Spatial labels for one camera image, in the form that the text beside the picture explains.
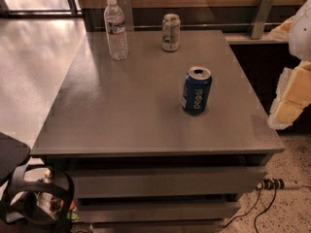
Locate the right metal wall bracket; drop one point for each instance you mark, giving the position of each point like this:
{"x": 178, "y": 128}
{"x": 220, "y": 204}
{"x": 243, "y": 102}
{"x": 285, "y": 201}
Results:
{"x": 261, "y": 15}

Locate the metal rail bar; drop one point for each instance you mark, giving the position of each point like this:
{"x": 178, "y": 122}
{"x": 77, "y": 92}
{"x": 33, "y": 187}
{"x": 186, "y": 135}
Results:
{"x": 207, "y": 25}

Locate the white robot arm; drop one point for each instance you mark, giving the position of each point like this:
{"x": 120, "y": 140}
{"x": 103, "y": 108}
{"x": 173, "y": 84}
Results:
{"x": 297, "y": 31}

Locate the window frame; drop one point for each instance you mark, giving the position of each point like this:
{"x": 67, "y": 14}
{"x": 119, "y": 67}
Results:
{"x": 39, "y": 8}

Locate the metal wall bracket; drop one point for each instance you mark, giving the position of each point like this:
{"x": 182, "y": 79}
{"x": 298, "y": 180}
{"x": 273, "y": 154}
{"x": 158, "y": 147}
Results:
{"x": 126, "y": 6}
{"x": 261, "y": 15}

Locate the grey drawer cabinet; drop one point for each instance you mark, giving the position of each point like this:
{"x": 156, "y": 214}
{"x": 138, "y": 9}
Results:
{"x": 139, "y": 162}

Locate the blue pepsi can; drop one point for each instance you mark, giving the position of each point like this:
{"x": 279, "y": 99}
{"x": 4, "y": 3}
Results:
{"x": 197, "y": 87}

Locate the left metal wall bracket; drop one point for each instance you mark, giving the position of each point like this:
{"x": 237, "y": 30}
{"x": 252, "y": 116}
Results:
{"x": 126, "y": 6}

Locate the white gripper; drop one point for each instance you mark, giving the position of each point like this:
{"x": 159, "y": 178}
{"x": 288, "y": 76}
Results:
{"x": 301, "y": 33}

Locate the clear plastic water bottle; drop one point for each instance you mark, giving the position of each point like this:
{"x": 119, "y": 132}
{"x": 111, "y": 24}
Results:
{"x": 115, "y": 30}

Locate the white power strip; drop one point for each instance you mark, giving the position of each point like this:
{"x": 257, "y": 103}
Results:
{"x": 269, "y": 184}

